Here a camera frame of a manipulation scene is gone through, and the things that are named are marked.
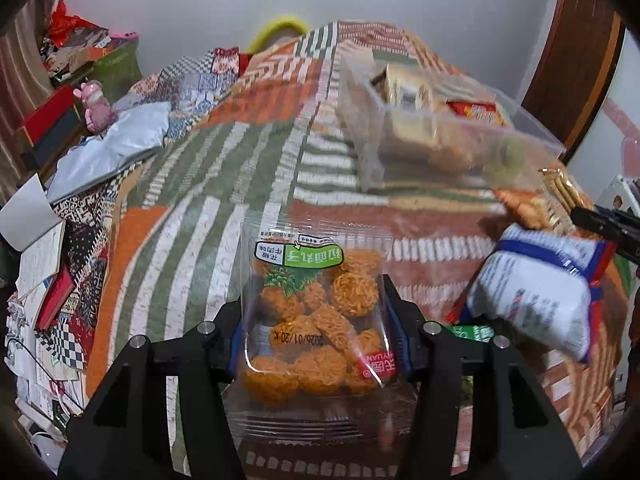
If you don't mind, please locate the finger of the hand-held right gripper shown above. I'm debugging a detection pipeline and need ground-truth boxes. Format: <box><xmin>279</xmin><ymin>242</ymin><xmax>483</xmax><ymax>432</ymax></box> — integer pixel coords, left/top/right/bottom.
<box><xmin>570</xmin><ymin>205</ymin><xmax>640</xmax><ymax>261</ymax></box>

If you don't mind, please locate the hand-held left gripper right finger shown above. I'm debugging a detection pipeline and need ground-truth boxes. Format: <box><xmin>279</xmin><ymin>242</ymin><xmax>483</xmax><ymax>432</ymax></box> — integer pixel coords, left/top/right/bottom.
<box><xmin>382</xmin><ymin>274</ymin><xmax>583</xmax><ymax>480</ymax></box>

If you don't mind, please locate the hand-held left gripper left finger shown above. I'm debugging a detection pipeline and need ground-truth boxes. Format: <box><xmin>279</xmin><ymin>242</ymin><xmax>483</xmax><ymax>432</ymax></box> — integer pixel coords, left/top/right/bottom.
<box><xmin>57</xmin><ymin>300</ymin><xmax>246</xmax><ymax>480</ymax></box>

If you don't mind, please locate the clear noodle ball snack packet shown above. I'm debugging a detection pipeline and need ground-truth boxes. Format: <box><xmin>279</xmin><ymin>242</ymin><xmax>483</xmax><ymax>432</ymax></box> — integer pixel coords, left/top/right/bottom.
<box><xmin>222</xmin><ymin>217</ymin><xmax>418</xmax><ymax>446</ymax></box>

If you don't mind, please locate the white blue snack packet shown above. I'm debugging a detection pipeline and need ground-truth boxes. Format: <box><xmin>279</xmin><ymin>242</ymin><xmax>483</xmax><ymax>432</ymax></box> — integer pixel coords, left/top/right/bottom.
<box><xmin>467</xmin><ymin>224</ymin><xmax>618</xmax><ymax>363</ymax></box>

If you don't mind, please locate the clear plastic container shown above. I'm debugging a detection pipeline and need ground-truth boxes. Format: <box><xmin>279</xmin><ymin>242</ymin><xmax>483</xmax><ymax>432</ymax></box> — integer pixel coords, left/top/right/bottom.
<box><xmin>340</xmin><ymin>50</ymin><xmax>568</xmax><ymax>193</ymax></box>

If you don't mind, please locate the white appliance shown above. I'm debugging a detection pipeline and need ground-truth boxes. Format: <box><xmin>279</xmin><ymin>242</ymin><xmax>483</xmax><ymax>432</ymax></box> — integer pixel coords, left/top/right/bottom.
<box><xmin>607</xmin><ymin>175</ymin><xmax>640</xmax><ymax>211</ymax></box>

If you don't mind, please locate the clear cracker packet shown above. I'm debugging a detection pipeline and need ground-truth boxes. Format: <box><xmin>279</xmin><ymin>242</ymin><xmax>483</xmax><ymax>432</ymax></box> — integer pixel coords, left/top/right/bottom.
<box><xmin>540</xmin><ymin>167</ymin><xmax>593</xmax><ymax>228</ymax></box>

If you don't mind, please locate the green clear snack packet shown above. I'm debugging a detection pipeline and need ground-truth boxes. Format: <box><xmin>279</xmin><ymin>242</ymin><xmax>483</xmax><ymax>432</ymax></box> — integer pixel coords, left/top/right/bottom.
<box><xmin>447</xmin><ymin>325</ymin><xmax>496</xmax><ymax>343</ymax></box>

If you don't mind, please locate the orange snack packet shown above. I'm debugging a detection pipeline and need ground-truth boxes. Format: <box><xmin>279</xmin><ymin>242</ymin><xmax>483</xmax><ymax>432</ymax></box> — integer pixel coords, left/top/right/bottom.
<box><xmin>492</xmin><ymin>187</ymin><xmax>551</xmax><ymax>228</ymax></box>

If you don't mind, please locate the white sliding wardrobe door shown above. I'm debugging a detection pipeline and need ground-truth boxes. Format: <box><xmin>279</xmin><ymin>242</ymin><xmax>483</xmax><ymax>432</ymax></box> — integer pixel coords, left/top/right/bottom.
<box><xmin>567</xmin><ymin>30</ymin><xmax>640</xmax><ymax>196</ymax></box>

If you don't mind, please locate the dull green snack packet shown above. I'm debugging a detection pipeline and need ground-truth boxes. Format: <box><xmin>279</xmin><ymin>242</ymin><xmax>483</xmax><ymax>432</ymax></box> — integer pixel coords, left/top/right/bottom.
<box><xmin>492</xmin><ymin>137</ymin><xmax>526</xmax><ymax>176</ymax></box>

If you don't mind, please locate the patchwork blanket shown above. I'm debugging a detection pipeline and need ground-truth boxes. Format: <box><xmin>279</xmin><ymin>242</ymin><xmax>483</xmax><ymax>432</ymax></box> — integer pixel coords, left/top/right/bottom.
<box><xmin>85</xmin><ymin>20</ymin><xmax>631</xmax><ymax>480</ymax></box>

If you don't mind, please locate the black white patterned cloth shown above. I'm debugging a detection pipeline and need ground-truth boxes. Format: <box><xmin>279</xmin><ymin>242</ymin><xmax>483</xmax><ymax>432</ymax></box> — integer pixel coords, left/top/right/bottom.
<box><xmin>50</xmin><ymin>180</ymin><xmax>126</xmax><ymax>376</ymax></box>

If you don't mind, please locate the wooden door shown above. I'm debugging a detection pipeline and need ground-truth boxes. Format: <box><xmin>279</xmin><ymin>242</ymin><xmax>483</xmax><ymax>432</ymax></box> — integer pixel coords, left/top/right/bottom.
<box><xmin>522</xmin><ymin>0</ymin><xmax>626</xmax><ymax>166</ymax></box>

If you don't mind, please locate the red book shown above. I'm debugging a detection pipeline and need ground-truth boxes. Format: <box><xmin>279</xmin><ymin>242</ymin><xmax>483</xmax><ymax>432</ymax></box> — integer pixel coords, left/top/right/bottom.
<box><xmin>36</xmin><ymin>266</ymin><xmax>76</xmax><ymax>332</ymax></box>

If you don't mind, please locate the red snack packet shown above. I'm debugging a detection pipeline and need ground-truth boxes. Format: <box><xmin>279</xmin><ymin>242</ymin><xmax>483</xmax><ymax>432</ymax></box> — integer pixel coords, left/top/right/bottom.
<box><xmin>446</xmin><ymin>100</ymin><xmax>507</xmax><ymax>127</ymax></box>

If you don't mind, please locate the open lined notebook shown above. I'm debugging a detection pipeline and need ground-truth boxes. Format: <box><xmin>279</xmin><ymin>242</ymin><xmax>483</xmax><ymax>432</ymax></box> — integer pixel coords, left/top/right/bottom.
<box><xmin>15</xmin><ymin>220</ymin><xmax>68</xmax><ymax>301</ymax></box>

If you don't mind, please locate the beige snack packet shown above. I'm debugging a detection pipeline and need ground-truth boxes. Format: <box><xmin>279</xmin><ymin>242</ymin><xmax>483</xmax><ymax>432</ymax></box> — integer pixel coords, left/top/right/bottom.
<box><xmin>370</xmin><ymin>64</ymin><xmax>451</xmax><ymax>158</ymax></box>

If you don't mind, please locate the white notebook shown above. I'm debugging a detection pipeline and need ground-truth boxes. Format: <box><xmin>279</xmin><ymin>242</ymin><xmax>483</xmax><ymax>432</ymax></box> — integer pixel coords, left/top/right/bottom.
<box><xmin>0</xmin><ymin>174</ymin><xmax>51</xmax><ymax>251</ymax></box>

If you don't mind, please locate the checkered patchwork cloth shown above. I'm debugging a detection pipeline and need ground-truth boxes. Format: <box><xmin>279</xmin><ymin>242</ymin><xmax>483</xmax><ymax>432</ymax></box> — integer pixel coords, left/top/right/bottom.
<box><xmin>130</xmin><ymin>47</ymin><xmax>251</xmax><ymax>136</ymax></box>

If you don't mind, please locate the pink toy figure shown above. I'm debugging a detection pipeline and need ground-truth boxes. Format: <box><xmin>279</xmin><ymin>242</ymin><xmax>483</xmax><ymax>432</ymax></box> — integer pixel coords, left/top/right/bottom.
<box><xmin>73</xmin><ymin>80</ymin><xmax>118</xmax><ymax>133</ymax></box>

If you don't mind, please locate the red box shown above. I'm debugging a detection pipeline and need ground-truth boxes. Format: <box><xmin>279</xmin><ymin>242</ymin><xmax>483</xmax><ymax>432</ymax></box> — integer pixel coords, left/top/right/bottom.
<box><xmin>20</xmin><ymin>85</ymin><xmax>81</xmax><ymax>146</ymax></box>

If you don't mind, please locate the green storage box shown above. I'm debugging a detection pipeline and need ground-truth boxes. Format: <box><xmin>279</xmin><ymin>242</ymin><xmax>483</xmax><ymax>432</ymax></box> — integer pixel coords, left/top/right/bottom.
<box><xmin>90</xmin><ymin>37</ymin><xmax>143</xmax><ymax>103</ymax></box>

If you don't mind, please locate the pile of cloths and papers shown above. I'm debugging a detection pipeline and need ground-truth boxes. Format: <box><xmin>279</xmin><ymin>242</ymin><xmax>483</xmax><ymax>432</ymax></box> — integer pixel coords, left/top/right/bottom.
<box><xmin>42</xmin><ymin>27</ymin><xmax>113</xmax><ymax>86</ymax></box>

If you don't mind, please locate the yellow hoop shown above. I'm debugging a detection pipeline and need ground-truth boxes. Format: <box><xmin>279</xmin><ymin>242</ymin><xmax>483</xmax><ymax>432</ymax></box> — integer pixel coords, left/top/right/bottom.
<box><xmin>250</xmin><ymin>14</ymin><xmax>311</xmax><ymax>53</ymax></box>

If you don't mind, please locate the striped curtain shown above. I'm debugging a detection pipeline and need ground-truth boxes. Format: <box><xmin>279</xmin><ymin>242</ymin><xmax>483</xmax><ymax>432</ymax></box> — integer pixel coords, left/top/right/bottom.
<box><xmin>0</xmin><ymin>0</ymin><xmax>63</xmax><ymax>201</ymax></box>

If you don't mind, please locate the red plastic bag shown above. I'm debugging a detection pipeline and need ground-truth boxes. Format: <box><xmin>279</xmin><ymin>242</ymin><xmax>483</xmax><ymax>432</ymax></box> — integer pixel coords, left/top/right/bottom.
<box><xmin>47</xmin><ymin>0</ymin><xmax>96</xmax><ymax>48</ymax></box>

